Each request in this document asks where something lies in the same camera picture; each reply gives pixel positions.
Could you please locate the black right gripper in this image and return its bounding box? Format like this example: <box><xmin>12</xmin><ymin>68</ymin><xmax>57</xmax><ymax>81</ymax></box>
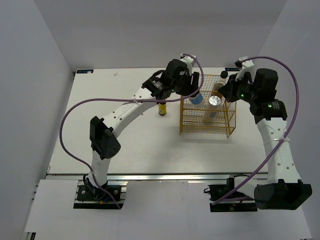
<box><xmin>218</xmin><ymin>72</ymin><xmax>259</xmax><ymax>104</ymax></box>

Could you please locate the dark sauce bottle red label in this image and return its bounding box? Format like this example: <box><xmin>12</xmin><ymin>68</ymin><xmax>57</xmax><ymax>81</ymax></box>
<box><xmin>211</xmin><ymin>70</ymin><xmax>228</xmax><ymax>99</ymax></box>

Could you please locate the white jar blue label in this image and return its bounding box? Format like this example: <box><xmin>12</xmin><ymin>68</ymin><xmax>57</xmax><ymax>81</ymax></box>
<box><xmin>188</xmin><ymin>92</ymin><xmax>205</xmax><ymax>109</ymax></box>

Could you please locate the white granule jar silver lid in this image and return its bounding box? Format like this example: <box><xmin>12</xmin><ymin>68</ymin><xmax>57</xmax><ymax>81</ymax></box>
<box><xmin>203</xmin><ymin>95</ymin><xmax>222</xmax><ymax>125</ymax></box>

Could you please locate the small yellow-label bottle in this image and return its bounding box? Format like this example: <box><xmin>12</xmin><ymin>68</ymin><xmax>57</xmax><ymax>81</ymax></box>
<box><xmin>158</xmin><ymin>102</ymin><xmax>167</xmax><ymax>116</ymax></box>

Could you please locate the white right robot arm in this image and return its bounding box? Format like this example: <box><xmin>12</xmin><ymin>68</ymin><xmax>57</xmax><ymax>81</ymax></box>
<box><xmin>218</xmin><ymin>68</ymin><xmax>313</xmax><ymax>210</ymax></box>

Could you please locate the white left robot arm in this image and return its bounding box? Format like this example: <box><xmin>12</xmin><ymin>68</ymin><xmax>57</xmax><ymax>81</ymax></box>
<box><xmin>85</xmin><ymin>56</ymin><xmax>199</xmax><ymax>200</ymax></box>

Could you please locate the blue right corner sticker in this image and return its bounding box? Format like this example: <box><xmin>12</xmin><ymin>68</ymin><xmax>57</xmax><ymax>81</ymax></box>
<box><xmin>224</xmin><ymin>67</ymin><xmax>240</xmax><ymax>72</ymax></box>

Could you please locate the blue corner sticker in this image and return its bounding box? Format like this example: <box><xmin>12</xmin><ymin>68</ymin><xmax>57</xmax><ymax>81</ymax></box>
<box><xmin>224</xmin><ymin>67</ymin><xmax>240</xmax><ymax>72</ymax></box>
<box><xmin>76</xmin><ymin>69</ymin><xmax>94</xmax><ymax>74</ymax></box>

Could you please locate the blue left corner sticker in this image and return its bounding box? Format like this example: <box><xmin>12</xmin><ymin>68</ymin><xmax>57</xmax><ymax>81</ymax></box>
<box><xmin>76</xmin><ymin>69</ymin><xmax>94</xmax><ymax>74</ymax></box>

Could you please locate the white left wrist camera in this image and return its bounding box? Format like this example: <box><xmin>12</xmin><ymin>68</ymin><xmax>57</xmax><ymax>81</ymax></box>
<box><xmin>180</xmin><ymin>54</ymin><xmax>197</xmax><ymax>74</ymax></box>

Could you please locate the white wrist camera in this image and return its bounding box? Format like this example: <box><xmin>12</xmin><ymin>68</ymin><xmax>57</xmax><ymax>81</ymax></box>
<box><xmin>180</xmin><ymin>54</ymin><xmax>197</xmax><ymax>74</ymax></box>
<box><xmin>234</xmin><ymin>56</ymin><xmax>255</xmax><ymax>82</ymax></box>

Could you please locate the yellow wire rack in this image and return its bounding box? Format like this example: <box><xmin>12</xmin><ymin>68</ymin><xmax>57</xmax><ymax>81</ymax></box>
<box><xmin>179</xmin><ymin>74</ymin><xmax>237</xmax><ymax>137</ymax></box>

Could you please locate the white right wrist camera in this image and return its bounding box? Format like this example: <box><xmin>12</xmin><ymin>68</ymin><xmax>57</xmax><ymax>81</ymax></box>
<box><xmin>234</xmin><ymin>56</ymin><xmax>255</xmax><ymax>82</ymax></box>

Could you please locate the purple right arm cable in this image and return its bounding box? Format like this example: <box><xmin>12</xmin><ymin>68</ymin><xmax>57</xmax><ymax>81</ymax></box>
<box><xmin>211</xmin><ymin>55</ymin><xmax>300</xmax><ymax>205</ymax></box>

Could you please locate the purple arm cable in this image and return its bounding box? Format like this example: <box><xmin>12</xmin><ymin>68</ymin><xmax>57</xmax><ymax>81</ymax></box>
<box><xmin>211</xmin><ymin>55</ymin><xmax>300</xmax><ymax>205</ymax></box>
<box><xmin>59</xmin><ymin>52</ymin><xmax>204</xmax><ymax>210</ymax></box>

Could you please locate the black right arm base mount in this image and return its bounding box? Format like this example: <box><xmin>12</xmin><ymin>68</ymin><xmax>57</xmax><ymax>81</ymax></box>
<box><xmin>204</xmin><ymin>174</ymin><xmax>258</xmax><ymax>213</ymax></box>

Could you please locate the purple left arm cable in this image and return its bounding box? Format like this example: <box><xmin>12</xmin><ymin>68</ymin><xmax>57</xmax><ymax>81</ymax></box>
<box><xmin>59</xmin><ymin>52</ymin><xmax>204</xmax><ymax>210</ymax></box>

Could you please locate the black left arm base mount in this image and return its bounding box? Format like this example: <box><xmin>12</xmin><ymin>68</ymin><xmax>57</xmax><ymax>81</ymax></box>
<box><xmin>73</xmin><ymin>183</ymin><xmax>127</xmax><ymax>210</ymax></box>

